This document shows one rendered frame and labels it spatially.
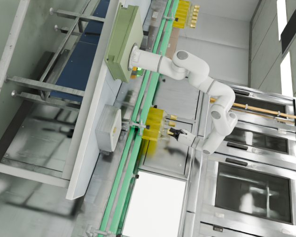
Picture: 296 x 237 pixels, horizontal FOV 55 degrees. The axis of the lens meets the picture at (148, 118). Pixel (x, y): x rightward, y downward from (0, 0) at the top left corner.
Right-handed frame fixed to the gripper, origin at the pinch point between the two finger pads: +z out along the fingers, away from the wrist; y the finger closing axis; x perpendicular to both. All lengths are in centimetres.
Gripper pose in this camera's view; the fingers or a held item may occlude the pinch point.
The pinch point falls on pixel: (172, 132)
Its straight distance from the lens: 188.3
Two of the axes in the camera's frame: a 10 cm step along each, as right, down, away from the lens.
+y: 0.7, -5.7, -8.2
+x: -4.5, 7.2, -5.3
